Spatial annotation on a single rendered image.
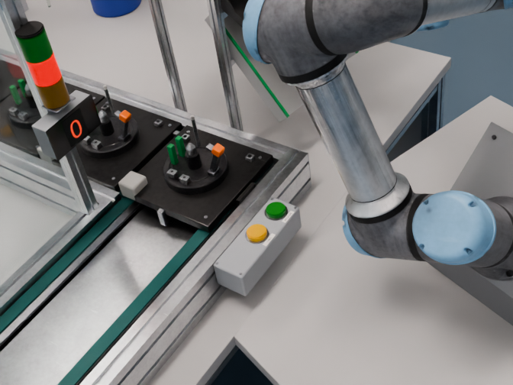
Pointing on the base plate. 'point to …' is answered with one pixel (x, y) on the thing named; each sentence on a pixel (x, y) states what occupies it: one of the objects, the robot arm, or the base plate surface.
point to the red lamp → (45, 72)
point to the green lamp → (36, 48)
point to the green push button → (275, 210)
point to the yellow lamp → (54, 95)
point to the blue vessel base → (114, 7)
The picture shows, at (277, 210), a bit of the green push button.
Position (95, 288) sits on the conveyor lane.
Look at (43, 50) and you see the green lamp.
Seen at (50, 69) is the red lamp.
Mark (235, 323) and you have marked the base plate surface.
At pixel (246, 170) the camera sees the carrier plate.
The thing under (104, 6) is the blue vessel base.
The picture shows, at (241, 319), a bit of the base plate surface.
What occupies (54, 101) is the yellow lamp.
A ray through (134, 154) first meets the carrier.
